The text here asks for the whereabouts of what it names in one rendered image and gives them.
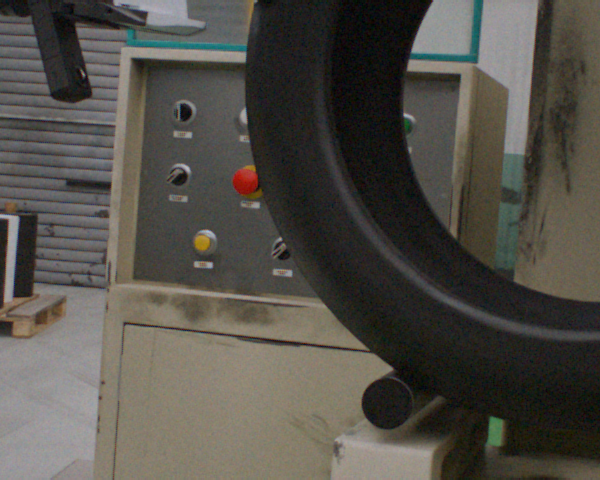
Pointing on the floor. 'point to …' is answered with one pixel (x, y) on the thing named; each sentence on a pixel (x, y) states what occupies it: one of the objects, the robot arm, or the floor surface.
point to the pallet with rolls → (12, 273)
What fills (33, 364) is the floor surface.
